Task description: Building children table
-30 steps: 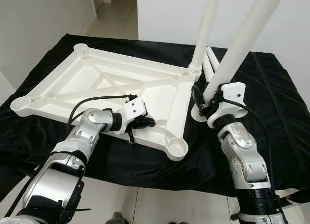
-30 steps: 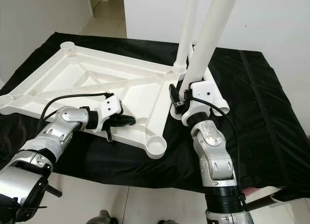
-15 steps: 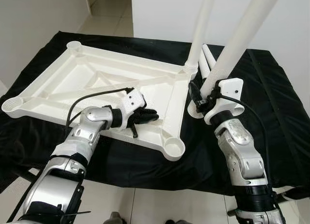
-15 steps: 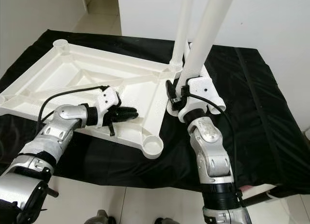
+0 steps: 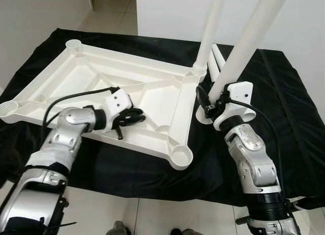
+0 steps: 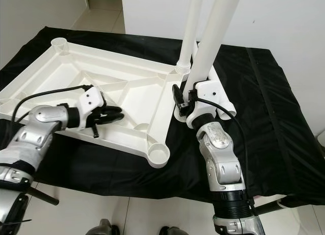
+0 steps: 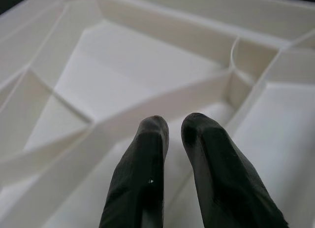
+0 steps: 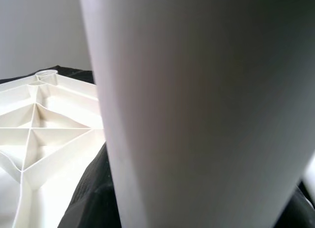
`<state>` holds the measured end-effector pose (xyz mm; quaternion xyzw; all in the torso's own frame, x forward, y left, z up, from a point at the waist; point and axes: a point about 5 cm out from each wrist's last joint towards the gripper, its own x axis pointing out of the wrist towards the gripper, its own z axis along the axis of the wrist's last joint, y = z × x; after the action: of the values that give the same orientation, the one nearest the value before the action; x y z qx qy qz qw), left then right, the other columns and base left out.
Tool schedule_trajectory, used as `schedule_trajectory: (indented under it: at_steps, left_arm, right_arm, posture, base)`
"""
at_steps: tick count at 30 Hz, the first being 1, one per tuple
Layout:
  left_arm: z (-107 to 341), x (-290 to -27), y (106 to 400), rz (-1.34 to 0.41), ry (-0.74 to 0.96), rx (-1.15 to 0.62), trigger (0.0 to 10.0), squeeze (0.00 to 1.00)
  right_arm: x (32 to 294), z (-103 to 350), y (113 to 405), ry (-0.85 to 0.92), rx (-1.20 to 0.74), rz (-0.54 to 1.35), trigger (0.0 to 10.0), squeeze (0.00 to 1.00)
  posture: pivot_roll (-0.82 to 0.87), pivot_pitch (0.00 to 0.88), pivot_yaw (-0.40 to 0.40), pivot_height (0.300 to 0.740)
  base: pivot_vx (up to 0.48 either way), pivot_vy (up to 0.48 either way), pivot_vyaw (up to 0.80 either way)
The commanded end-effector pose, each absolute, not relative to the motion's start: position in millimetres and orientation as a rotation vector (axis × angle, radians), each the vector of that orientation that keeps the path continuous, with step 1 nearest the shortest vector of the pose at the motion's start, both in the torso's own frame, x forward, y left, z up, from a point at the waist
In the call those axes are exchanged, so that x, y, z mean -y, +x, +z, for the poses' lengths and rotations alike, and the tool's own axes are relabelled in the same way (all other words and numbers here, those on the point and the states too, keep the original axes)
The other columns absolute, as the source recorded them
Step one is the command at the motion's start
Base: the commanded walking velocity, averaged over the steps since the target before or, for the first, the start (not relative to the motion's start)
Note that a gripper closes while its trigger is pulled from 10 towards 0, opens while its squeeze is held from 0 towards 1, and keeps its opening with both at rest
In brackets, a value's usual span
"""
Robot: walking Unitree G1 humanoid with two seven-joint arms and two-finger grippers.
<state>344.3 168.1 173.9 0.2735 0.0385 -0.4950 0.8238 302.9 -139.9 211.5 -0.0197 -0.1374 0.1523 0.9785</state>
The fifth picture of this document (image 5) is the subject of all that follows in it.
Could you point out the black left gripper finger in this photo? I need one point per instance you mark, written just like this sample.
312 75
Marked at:
136 121
136 112

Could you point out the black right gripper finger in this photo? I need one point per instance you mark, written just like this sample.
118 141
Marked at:
222 97
202 98

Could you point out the white plastic table top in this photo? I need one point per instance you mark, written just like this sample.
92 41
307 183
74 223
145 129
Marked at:
152 98

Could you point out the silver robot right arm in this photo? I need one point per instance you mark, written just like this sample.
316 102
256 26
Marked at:
254 159

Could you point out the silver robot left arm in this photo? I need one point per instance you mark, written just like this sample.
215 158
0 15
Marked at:
71 126

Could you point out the black table cloth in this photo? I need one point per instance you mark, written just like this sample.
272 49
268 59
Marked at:
284 118

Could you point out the grey robot left foot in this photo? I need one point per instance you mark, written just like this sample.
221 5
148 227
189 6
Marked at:
119 229

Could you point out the grey robot foot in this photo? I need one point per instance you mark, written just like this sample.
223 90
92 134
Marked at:
119 229
183 231

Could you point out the grey robot right foot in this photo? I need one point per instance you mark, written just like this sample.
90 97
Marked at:
183 231

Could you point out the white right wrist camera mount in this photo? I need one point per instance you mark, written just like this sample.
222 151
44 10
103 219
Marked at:
238 100

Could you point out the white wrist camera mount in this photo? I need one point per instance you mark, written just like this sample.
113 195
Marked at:
238 100
119 100

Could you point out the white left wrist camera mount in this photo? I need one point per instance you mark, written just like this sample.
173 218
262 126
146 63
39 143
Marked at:
119 100

